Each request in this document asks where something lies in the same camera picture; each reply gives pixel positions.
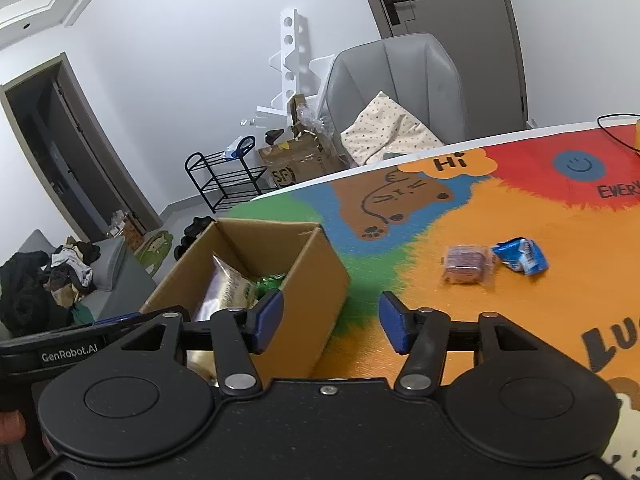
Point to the grey door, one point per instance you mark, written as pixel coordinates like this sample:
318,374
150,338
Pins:
450,0

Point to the green paper bag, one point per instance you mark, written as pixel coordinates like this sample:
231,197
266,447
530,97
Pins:
157,250

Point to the purple white cake roll packet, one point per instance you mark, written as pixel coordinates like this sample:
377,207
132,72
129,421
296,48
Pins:
225,285

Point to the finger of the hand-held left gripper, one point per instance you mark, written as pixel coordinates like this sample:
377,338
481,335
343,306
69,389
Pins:
117,317

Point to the crumpled blue snack packet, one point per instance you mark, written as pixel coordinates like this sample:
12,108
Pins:
520,256

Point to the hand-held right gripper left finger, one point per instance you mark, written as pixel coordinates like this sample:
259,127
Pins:
267,322

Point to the worn brown cardboard box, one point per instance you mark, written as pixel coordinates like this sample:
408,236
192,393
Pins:
300,160

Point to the dark brown door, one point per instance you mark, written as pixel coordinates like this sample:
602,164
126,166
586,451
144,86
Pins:
75,150

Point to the colourful cartoon table mat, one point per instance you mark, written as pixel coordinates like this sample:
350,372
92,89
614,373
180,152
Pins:
450,200

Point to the black shoes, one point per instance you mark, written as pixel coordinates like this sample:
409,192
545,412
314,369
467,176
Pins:
197,227

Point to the pile of dark clothes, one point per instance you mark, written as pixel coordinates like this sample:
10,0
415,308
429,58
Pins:
30,285

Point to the black shoe rack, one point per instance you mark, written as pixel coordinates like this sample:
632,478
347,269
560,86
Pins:
225,178

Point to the green snack packet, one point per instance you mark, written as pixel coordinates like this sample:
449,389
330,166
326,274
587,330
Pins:
270,282

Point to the blue white bag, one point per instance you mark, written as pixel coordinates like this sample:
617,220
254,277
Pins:
232,150

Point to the wrapped purple brown cake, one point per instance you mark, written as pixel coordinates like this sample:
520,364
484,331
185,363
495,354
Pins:
465,265

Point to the person's left hand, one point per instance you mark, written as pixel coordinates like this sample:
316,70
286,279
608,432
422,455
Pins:
11,427

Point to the dotted cream pillow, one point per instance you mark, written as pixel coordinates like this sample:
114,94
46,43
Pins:
385,130

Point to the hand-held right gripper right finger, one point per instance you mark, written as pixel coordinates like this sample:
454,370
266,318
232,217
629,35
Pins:
395,325

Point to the clear plastic wrap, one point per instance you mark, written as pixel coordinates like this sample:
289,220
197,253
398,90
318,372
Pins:
315,120

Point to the white shelf stand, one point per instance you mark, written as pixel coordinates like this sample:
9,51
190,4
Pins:
299,75

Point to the small cardboard box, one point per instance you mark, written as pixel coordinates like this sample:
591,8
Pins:
131,235

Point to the grey sofa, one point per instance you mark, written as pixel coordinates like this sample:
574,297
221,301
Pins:
112,270

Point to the grey chair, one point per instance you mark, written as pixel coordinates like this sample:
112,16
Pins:
400,70

